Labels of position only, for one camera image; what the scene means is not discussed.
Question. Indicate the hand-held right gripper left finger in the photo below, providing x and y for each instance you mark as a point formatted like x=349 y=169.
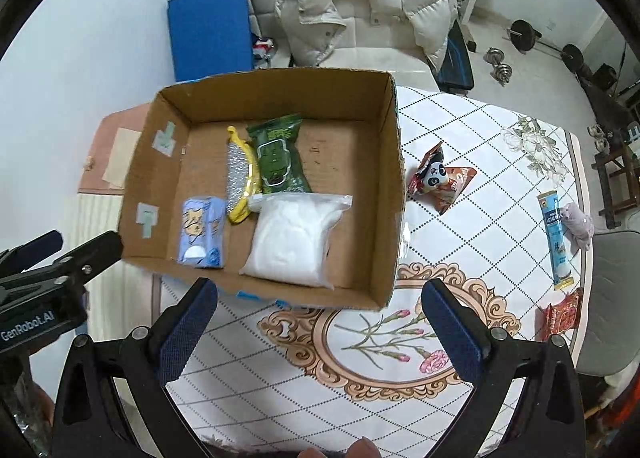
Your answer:
x=186 y=333

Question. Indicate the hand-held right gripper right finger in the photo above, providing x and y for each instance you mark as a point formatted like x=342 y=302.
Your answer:
x=456 y=333

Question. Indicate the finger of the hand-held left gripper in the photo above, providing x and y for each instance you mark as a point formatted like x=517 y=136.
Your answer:
x=35 y=247
x=80 y=258

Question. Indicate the brown cardboard box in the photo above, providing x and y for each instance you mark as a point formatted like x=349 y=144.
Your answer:
x=350 y=173

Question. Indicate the person's right hand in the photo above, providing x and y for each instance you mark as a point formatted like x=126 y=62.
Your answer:
x=362 y=449

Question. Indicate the blue printed tissue pack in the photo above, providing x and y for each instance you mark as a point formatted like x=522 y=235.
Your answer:
x=200 y=228

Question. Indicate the red snack packet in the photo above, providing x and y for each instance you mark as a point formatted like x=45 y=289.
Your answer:
x=561 y=318

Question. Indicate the blue stick sachet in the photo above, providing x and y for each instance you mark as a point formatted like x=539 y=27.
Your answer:
x=554 y=233

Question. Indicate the white powder plastic bag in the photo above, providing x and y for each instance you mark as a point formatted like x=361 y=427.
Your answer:
x=290 y=238

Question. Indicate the panda print snack packet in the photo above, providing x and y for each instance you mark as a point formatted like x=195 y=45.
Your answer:
x=440 y=184

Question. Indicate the grey chair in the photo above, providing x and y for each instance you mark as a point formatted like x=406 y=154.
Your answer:
x=611 y=298

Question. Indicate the yellow-edged silver packet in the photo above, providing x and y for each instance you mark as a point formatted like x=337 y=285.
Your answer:
x=238 y=173

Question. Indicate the green wet wipes packet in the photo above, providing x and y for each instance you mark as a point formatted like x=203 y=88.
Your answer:
x=277 y=158

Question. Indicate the dark wooden stool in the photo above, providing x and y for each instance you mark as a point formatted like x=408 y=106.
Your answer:
x=607 y=173

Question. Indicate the white shoes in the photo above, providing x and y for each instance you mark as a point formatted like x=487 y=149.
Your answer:
x=599 y=138

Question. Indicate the blue foam board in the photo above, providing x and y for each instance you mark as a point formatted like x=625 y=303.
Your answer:
x=210 y=33

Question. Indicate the chrome dumbbell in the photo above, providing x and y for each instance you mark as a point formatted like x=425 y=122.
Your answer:
x=493 y=56
x=502 y=74

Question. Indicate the dark blue weight bench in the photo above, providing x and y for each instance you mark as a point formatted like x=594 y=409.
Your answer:
x=457 y=68

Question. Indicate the black exercise bench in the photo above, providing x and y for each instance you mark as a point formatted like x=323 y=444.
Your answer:
x=607 y=98

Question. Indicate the barbell with black plates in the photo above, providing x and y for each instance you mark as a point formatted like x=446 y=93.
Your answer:
x=526 y=33

